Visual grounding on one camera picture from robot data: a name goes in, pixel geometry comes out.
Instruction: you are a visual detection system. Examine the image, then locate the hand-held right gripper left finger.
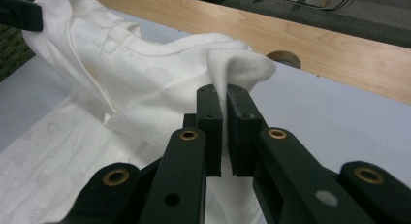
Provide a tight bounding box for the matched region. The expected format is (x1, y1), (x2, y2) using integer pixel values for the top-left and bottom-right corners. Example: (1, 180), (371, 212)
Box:
(183, 83), (225, 178)

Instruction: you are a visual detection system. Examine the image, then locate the green woven basket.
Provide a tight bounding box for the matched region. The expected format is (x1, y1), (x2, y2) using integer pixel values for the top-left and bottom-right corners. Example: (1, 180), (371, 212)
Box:
(0, 0), (47, 82)

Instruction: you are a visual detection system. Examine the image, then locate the white baby romper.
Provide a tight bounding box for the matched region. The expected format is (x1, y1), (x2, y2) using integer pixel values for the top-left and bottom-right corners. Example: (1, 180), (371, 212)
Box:
(0, 0), (278, 224)

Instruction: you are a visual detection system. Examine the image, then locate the black hanging cable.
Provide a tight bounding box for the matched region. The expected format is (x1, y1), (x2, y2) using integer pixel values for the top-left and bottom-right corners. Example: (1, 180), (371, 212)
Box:
(251, 0), (357, 11)

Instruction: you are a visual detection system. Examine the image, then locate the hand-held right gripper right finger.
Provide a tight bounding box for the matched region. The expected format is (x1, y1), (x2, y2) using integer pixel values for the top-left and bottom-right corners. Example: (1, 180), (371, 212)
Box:
(226, 83), (269, 177)

